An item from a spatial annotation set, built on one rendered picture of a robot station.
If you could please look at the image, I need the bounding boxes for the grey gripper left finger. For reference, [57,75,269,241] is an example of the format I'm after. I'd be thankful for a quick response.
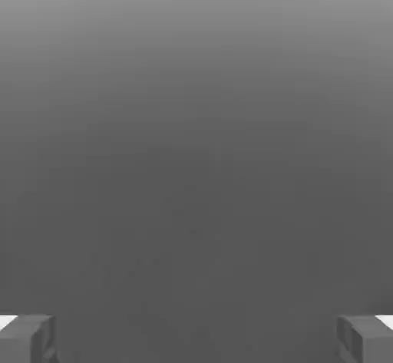
[0,314,58,363]

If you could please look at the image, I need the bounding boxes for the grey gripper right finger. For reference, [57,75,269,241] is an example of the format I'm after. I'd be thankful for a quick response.
[335,314,393,363]

